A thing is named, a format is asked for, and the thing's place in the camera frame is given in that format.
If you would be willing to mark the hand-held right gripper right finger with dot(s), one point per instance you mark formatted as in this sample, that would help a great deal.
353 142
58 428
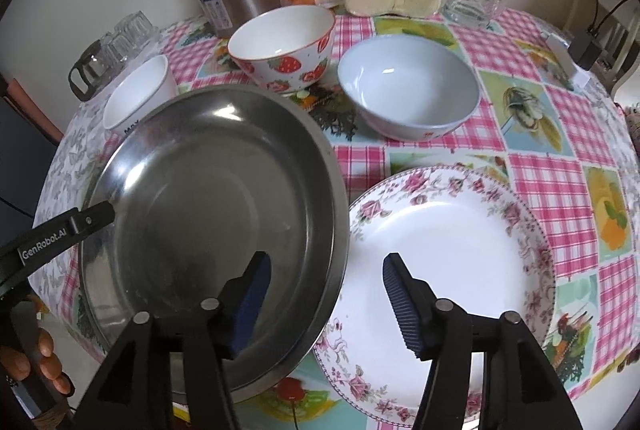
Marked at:
400 300

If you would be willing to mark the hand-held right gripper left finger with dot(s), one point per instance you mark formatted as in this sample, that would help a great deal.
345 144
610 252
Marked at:
252 295

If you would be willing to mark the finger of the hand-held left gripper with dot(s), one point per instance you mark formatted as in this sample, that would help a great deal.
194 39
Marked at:
92 216

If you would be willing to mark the floral rimmed white plate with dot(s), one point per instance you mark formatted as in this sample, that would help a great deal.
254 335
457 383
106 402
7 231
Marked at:
450 235

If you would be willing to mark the stainless steel plate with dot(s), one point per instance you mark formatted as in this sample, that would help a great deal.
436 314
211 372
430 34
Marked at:
200 190

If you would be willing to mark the white square bowl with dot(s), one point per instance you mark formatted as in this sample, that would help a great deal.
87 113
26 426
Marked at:
140 90

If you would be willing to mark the strawberry print bowl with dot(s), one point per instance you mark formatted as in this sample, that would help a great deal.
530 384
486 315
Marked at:
295 65

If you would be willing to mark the person's left hand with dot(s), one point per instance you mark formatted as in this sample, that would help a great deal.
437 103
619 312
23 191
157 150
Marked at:
50 360

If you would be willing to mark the grey floral tablecloth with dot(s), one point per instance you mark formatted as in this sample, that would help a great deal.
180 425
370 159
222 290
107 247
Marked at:
65 180

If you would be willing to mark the dark furniture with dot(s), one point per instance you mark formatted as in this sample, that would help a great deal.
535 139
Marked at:
20 135

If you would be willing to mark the clear glass cup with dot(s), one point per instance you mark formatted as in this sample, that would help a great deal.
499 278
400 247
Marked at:
132 25
137 47

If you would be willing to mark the pink checked tablecloth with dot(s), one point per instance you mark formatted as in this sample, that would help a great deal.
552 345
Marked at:
540 150

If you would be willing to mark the light blue bowl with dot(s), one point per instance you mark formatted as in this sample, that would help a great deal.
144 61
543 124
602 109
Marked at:
400 80

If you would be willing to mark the white power strip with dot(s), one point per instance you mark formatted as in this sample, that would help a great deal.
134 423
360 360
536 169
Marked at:
567 60

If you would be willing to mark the black charger plug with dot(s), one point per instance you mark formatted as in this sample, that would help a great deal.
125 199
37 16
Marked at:
587 47

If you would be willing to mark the white wooden chair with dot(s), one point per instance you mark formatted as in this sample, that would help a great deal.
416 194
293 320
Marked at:
620 60

